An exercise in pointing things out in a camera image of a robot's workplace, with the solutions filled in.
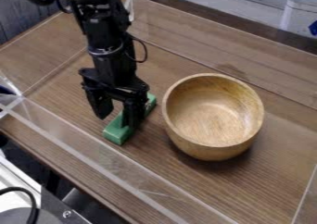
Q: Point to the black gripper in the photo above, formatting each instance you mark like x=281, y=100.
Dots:
x=111, y=80

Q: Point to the green rectangular block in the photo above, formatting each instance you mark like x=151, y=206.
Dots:
x=118, y=132

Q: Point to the brown wooden bowl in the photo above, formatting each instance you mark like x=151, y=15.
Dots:
x=213, y=116

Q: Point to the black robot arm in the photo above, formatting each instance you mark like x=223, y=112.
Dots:
x=102, y=20

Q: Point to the clear acrylic front barrier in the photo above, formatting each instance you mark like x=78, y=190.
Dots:
x=136, y=193

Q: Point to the white container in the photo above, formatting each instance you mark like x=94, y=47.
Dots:
x=300, y=18

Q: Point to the grey metal bracket with screw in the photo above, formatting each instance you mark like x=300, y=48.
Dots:
x=55, y=212

